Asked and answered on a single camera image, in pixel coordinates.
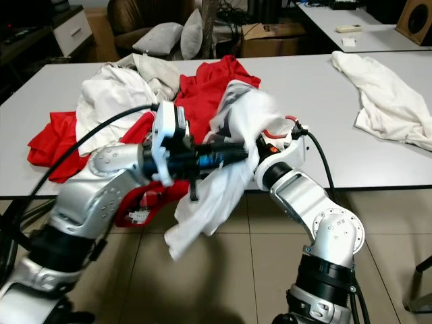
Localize white shirt with dark print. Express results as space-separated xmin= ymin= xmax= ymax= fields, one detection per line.
xmin=162 ymin=80 xmax=288 ymax=261

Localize red plastic hanger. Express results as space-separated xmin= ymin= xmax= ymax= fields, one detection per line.
xmin=266 ymin=116 xmax=304 ymax=140

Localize plain white shirt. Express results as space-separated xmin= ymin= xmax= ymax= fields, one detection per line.
xmin=331 ymin=51 xmax=432 ymax=153

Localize beige garment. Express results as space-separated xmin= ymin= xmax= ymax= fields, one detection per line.
xmin=125 ymin=53 xmax=182 ymax=103

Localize crumpled white garment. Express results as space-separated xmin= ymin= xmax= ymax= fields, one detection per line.
xmin=76 ymin=64 xmax=163 ymax=157

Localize open brown cardboard box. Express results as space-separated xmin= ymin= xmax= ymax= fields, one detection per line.
xmin=240 ymin=22 xmax=308 ymax=59

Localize grey cushion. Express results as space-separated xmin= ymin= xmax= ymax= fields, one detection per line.
xmin=180 ymin=8 xmax=204 ymax=62
xmin=132 ymin=22 xmax=185 ymax=57

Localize plain red garment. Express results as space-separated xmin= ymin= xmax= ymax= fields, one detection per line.
xmin=27 ymin=55 xmax=263 ymax=170

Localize white table black legs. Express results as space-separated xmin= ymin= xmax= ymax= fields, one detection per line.
xmin=0 ymin=51 xmax=432 ymax=200

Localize brown leather armchair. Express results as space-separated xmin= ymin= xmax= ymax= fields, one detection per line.
xmin=108 ymin=0 xmax=197 ymax=62

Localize white drawer cabinet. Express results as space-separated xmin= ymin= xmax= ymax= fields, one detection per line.
xmin=53 ymin=7 xmax=92 ymax=59

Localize black desk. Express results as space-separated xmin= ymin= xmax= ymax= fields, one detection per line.
xmin=0 ymin=0 xmax=55 ymax=103

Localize wooden speaker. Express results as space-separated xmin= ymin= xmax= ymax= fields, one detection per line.
xmin=395 ymin=0 xmax=432 ymax=45

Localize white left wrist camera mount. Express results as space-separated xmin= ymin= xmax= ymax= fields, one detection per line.
xmin=151 ymin=101 xmax=190 ymax=187

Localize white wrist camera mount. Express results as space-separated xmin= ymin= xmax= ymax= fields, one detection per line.
xmin=255 ymin=128 xmax=306 ymax=173
xmin=151 ymin=101 xmax=190 ymax=187

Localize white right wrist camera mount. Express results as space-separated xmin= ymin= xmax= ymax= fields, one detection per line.
xmin=255 ymin=128 xmax=306 ymax=173

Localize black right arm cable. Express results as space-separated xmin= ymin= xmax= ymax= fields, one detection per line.
xmin=300 ymin=128 xmax=346 ymax=200

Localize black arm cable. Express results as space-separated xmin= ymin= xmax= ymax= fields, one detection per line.
xmin=27 ymin=103 xmax=160 ymax=238
xmin=300 ymin=128 xmax=346 ymax=200

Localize grey brown post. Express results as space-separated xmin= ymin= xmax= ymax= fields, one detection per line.
xmin=199 ymin=0 xmax=221 ymax=59

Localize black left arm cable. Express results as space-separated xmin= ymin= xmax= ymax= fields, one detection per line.
xmin=27 ymin=103 xmax=160 ymax=238

